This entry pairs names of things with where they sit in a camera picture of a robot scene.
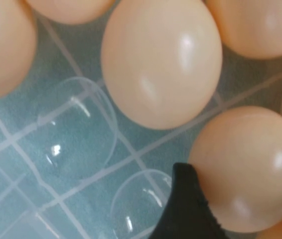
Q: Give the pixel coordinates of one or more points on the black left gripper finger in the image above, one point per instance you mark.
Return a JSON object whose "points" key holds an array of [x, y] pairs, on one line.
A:
{"points": [[185, 211]]}

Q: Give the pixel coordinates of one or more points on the clear plastic egg box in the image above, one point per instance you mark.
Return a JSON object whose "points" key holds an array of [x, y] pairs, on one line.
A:
{"points": [[76, 139]]}

